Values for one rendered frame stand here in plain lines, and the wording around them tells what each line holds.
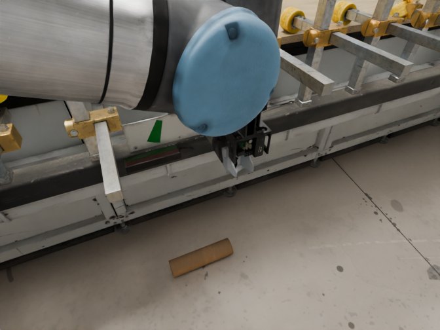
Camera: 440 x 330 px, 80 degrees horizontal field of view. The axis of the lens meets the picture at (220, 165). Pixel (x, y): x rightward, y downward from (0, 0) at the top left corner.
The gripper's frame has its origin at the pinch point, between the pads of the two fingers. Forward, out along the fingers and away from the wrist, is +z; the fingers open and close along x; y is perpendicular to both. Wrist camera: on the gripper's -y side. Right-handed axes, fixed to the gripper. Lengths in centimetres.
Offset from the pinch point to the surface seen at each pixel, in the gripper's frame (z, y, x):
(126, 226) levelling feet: 81, -56, -34
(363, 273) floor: 83, 14, 65
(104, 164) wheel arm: 0.0, -12.7, -25.7
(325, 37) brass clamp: -12, -30, 47
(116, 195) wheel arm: 1.3, -3.4, -24.6
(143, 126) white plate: 4.3, -30.3, -14.1
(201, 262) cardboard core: 77, -19, -4
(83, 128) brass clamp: 0.8, -30.2, -29.4
